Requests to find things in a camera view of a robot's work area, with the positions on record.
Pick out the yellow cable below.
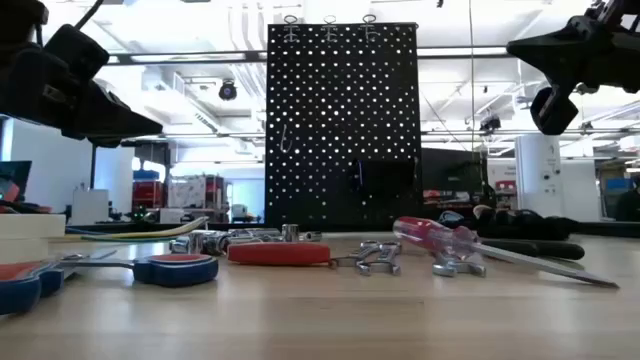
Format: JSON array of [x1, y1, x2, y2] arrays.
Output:
[[49, 215, 210, 242]]

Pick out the chrome combination wrench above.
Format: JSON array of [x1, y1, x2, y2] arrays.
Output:
[[431, 249, 487, 279], [331, 240, 402, 277]]

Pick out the blue and red pliers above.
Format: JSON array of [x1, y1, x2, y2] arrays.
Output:
[[0, 248, 220, 317]]

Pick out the blue bin shelf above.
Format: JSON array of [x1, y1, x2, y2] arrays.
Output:
[[599, 167, 640, 221]]

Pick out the steel double ring hook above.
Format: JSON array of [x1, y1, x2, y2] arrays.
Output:
[[322, 14, 338, 44], [361, 13, 378, 44], [283, 14, 300, 44]]

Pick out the white box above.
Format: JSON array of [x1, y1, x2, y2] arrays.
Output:
[[72, 188, 110, 225]]

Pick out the black perforated peg board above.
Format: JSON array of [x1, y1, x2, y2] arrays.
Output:
[[264, 22, 422, 232]]

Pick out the black aluminium table frame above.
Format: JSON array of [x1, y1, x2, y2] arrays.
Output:
[[64, 219, 640, 237]]

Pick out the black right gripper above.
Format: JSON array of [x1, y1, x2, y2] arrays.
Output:
[[507, 0, 640, 137]]

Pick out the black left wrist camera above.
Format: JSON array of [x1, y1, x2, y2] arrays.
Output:
[[43, 23, 110, 81]]

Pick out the cream masking tape roll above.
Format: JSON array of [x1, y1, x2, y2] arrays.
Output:
[[0, 213, 67, 265]]

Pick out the white pillar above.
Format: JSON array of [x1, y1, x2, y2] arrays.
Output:
[[514, 133, 565, 219]]

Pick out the black plastic bin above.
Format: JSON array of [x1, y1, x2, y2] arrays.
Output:
[[348, 157, 420, 201]]

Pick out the black monitor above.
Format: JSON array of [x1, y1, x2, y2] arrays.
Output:
[[422, 147, 489, 194]]

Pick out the green cable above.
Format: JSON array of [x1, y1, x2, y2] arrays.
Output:
[[79, 233, 176, 244]]

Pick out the black work glove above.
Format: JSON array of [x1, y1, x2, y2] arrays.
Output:
[[472, 203, 539, 241], [529, 214, 574, 241]]

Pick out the red tool cabinet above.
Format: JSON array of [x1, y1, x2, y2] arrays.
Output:
[[132, 179, 166, 211]]

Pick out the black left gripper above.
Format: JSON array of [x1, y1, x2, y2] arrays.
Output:
[[0, 42, 164, 149]]

